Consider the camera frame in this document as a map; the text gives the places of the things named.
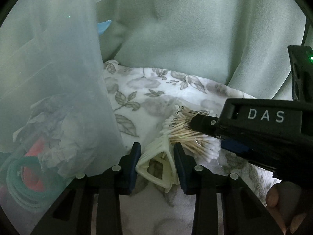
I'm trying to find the cream hair claw clip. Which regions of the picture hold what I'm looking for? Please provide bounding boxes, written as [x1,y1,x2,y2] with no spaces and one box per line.
[136,137,180,194]

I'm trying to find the cotton swab pack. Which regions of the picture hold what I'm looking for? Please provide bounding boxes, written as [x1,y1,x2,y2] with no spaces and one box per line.
[163,105,222,163]

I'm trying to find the person's right hand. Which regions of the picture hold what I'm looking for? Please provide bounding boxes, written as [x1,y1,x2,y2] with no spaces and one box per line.
[265,180,311,235]

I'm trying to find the green curtain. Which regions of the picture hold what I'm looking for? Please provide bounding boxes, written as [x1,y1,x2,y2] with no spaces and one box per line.
[93,0,309,101]

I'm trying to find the white paper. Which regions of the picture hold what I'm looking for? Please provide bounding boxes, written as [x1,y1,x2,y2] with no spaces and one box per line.
[12,95,98,179]

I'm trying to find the floral blanket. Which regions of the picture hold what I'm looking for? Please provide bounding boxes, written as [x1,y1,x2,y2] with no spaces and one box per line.
[103,60,282,235]

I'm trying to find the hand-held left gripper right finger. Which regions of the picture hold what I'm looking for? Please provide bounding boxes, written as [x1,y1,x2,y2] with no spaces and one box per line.
[173,142,284,235]

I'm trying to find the teal hair ties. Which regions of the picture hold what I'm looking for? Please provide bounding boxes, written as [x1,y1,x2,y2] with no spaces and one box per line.
[6,158,71,212]

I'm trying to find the translucent plastic bag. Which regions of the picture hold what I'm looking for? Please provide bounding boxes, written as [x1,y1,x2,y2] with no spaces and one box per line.
[0,0,126,228]

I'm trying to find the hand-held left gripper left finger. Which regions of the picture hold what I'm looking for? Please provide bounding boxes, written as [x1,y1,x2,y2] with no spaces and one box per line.
[31,142,142,235]

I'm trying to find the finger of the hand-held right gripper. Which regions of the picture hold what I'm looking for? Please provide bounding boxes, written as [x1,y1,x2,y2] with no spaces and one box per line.
[188,114,220,139]
[220,137,277,172]

